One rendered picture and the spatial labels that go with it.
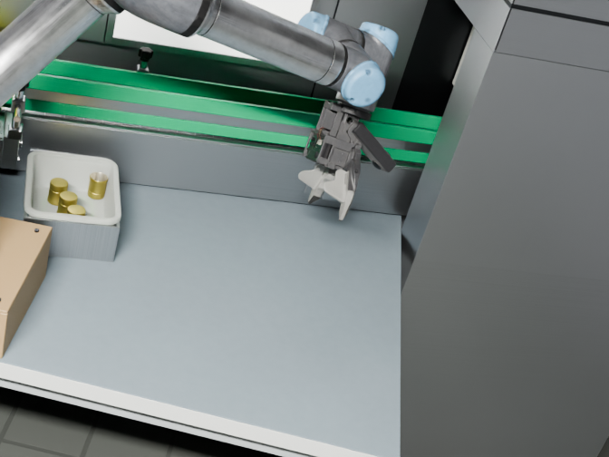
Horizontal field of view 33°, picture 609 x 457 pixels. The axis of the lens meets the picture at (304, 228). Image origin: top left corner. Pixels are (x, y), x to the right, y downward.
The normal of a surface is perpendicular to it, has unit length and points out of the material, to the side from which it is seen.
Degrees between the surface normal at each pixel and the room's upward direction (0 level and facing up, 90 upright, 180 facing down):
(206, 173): 90
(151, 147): 90
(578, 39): 90
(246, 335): 0
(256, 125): 90
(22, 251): 5
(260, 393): 0
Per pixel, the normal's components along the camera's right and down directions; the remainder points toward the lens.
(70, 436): 0.25, -0.82
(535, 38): 0.18, 0.57
